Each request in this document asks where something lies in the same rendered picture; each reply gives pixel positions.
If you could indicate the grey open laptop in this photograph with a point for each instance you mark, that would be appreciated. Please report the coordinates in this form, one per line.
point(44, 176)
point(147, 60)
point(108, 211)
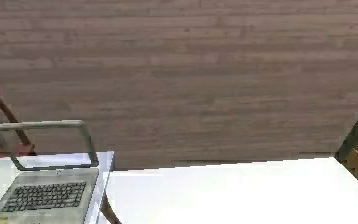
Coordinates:
point(47, 196)

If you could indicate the brown wooden chair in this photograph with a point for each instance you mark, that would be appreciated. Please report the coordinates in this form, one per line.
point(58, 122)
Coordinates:
point(7, 115)

